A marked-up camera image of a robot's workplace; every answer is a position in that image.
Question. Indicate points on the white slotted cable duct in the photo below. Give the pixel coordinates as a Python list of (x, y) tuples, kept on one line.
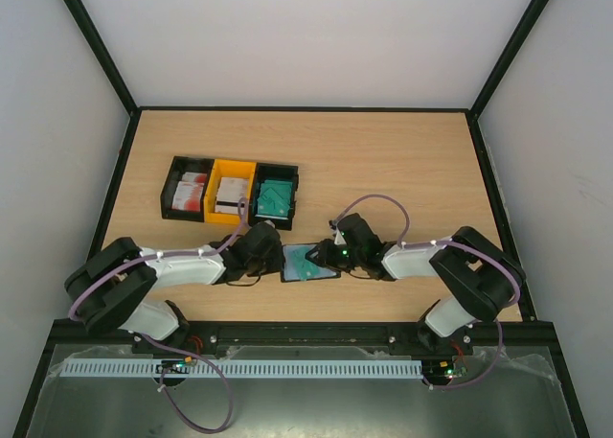
[(124, 368)]

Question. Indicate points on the teal credit card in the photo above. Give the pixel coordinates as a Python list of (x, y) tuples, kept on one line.
[(297, 268)]

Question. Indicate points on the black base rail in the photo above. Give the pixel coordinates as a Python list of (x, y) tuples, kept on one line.
[(396, 339)]

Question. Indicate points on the teal card stack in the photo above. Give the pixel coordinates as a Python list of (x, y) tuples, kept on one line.
[(274, 200)]

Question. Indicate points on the white red card stack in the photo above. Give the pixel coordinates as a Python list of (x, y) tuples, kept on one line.
[(189, 191)]

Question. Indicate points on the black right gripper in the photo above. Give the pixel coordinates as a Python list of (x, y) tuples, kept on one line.
[(325, 254)]

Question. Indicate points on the black card bin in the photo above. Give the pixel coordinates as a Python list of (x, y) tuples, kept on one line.
[(180, 165), (273, 171)]

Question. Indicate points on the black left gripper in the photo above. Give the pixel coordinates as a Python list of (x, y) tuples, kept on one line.
[(276, 265)]

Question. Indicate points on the black enclosure frame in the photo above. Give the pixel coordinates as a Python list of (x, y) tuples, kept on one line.
[(88, 29)]

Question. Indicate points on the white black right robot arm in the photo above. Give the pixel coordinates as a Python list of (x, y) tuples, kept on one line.
[(482, 279)]

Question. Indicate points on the black card bin right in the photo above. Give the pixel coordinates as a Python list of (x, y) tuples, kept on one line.
[(273, 171)]

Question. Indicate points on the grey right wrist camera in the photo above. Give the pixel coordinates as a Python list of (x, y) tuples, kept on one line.
[(338, 235)]

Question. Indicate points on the black card bin left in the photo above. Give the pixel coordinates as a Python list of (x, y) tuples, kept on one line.
[(180, 165)]

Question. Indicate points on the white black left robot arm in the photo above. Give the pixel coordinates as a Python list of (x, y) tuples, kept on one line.
[(112, 290)]

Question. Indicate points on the white orange card stack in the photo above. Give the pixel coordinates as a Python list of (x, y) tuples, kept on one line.
[(229, 193)]

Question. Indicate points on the black leather card holder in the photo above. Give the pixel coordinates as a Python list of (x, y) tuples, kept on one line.
[(331, 274)]

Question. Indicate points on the yellow card bin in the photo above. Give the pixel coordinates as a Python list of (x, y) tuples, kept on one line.
[(227, 168)]

